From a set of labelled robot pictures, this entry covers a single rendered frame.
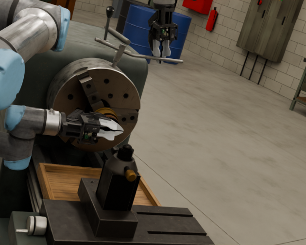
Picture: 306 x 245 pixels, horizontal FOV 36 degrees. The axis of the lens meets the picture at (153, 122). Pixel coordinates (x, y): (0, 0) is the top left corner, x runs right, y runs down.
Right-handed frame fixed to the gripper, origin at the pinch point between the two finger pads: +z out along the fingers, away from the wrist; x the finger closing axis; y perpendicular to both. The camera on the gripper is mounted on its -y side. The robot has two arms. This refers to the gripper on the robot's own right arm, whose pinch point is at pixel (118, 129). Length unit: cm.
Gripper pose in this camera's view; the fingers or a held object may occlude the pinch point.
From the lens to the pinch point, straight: 154.0
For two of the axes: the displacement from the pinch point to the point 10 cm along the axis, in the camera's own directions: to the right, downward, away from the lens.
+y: 3.2, 3.9, -8.6
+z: 9.1, 1.4, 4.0
